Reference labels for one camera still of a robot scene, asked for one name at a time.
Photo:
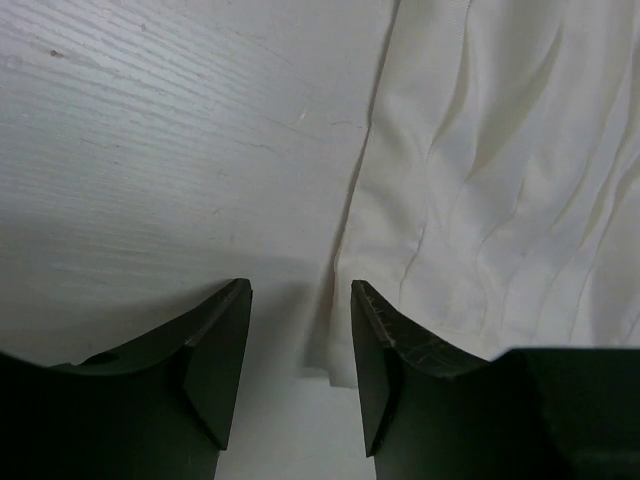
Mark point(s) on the white pleated skirt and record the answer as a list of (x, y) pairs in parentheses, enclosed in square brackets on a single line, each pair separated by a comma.
[(497, 200)]

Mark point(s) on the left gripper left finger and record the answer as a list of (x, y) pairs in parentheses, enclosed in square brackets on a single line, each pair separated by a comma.
[(160, 406)]

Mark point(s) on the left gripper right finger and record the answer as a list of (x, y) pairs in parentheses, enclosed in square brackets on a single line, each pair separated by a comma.
[(433, 411)]

